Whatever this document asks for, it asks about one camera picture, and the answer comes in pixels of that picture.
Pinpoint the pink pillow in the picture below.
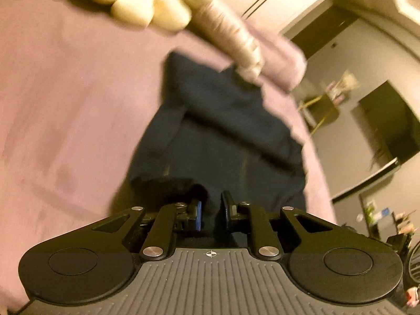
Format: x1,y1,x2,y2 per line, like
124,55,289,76
248,21,309,93

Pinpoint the black fan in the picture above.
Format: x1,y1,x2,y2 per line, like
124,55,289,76
403,234,420,291

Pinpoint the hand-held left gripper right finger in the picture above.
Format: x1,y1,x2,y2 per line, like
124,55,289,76
221,190,333,260

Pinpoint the black television screen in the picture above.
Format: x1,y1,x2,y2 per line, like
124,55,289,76
357,81,420,165

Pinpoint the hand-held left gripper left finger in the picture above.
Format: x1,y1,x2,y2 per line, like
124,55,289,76
89,198,203,260

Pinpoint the cream plush toy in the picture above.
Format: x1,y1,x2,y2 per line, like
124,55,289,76
81,0,192,34

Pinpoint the navy zip jacket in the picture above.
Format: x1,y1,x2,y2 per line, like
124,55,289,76
129,52,308,248

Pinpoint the white wall shelf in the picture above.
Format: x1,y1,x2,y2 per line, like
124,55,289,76
331,157,401,204

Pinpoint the pink bed blanket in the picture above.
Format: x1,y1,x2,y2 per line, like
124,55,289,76
0,0,338,315

